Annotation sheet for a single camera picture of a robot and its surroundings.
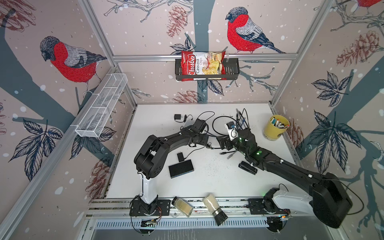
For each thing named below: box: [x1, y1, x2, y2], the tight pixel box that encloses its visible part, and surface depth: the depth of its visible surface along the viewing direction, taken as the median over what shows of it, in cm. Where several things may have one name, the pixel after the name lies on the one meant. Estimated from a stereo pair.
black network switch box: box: [168, 159, 195, 179], surface depth 87 cm
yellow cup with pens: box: [263, 114, 290, 141], surface depth 94 cm
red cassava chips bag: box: [181, 50, 227, 82], surface depth 90 cm
